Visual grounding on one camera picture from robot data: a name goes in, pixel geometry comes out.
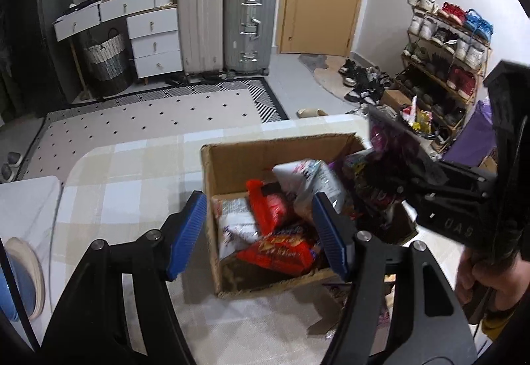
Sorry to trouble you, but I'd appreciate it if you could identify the silver suitcase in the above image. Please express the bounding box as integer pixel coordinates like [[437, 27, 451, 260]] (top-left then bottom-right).
[[224, 0, 277, 78]]

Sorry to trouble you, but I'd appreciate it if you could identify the purple snack bag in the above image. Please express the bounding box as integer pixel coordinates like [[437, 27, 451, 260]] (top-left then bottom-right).
[[342, 116, 415, 225]]

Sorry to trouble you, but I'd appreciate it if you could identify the pair of grey slippers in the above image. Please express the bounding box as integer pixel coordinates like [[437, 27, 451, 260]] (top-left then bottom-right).
[[0, 152, 23, 183]]

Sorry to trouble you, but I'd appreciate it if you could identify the beige biscuit packet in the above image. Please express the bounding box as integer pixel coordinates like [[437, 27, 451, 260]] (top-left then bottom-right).
[[213, 197, 261, 258]]

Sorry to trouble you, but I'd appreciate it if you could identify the white orange snack bag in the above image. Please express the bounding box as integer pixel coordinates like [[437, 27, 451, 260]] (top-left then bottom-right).
[[273, 160, 352, 220]]

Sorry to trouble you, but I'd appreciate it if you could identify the cardboard box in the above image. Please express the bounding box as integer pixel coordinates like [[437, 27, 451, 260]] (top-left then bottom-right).
[[201, 133, 419, 335]]

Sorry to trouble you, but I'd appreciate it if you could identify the person's right hand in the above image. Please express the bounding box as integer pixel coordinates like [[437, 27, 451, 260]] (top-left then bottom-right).
[[455, 247, 530, 314]]

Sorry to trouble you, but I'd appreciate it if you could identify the patterned floor rug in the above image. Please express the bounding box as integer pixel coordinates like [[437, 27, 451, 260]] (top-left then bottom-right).
[[21, 77, 291, 183]]

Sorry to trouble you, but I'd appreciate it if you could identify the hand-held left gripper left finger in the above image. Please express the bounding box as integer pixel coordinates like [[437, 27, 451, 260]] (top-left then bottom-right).
[[41, 191, 208, 365]]

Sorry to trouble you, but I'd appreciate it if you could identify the checked tablecloth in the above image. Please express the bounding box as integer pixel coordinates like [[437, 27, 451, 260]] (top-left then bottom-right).
[[54, 114, 489, 365]]

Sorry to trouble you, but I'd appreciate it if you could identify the plain red snack packet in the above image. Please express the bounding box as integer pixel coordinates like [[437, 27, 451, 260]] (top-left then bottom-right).
[[246, 179, 296, 235]]

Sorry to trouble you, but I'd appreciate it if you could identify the beige suitcase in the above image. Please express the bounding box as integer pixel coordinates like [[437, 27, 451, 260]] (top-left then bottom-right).
[[176, 0, 226, 76]]

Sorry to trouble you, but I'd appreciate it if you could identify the dark refrigerator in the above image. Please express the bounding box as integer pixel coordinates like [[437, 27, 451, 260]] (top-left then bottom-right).
[[35, 0, 83, 104]]

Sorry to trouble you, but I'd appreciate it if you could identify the red cone snack bag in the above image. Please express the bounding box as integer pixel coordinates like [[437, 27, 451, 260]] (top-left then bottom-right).
[[236, 234, 315, 274]]

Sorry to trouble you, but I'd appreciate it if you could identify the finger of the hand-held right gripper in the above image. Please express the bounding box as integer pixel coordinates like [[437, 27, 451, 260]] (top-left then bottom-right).
[[364, 166, 419, 202], [368, 106, 446, 183]]

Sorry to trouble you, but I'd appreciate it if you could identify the wooden shoe rack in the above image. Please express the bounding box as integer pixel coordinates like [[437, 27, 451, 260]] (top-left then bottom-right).
[[399, 4, 493, 150]]

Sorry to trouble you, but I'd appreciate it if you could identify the white drawer dresser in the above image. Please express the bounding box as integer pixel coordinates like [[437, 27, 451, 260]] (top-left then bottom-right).
[[53, 0, 185, 80]]

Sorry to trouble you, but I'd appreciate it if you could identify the woven laundry basket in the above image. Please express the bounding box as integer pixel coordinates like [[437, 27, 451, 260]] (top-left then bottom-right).
[[80, 29, 133, 96]]

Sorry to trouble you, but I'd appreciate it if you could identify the open brown shoebox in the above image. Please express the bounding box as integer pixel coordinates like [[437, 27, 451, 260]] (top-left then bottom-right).
[[379, 89, 415, 109]]

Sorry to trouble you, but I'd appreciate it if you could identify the cluster of loose shoes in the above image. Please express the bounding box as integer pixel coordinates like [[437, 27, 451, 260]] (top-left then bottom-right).
[[337, 58, 394, 104]]

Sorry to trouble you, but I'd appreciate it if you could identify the round door mat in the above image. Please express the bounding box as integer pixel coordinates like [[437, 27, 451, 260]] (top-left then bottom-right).
[[298, 53, 373, 100]]

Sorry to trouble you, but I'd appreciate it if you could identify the shoe rack with shoes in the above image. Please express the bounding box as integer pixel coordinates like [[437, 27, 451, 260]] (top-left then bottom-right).
[[401, 0, 494, 142]]

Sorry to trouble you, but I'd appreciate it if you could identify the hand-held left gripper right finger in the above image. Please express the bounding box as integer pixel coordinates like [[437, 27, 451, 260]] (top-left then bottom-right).
[[310, 193, 483, 365]]

